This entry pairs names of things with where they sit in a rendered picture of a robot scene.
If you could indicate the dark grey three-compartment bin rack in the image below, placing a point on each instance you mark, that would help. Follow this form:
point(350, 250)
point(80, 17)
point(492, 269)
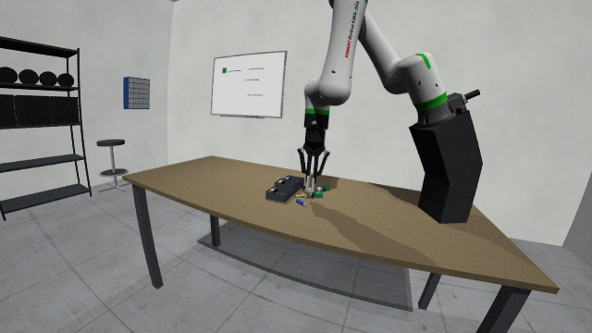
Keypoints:
point(284, 188)

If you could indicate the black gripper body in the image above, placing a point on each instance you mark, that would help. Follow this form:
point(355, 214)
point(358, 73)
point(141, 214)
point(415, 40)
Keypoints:
point(315, 138)

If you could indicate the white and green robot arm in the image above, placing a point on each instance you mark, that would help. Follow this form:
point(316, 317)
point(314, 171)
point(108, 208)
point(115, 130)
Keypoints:
point(417, 75)

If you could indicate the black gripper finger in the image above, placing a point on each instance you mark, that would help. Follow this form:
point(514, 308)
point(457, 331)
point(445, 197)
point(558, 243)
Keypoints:
point(326, 154)
point(305, 170)

